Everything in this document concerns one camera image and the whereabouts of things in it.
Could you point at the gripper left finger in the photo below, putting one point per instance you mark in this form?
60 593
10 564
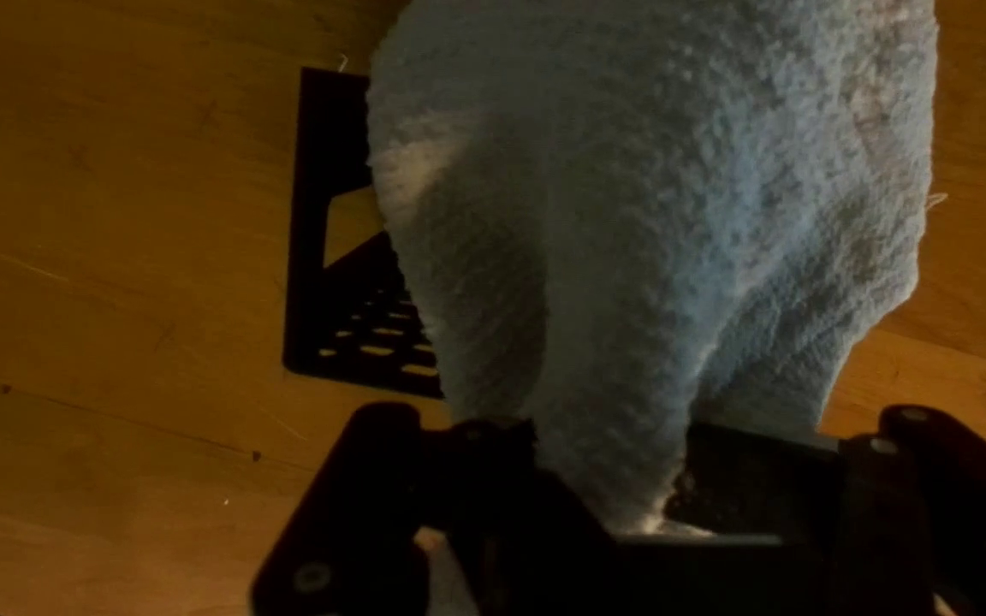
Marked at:
390 513

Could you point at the black perforated box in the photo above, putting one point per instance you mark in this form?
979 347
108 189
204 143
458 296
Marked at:
347 282

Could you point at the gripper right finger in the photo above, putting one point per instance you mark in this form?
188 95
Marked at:
887 530

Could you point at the light blue towel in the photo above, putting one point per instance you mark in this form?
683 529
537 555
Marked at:
656 231

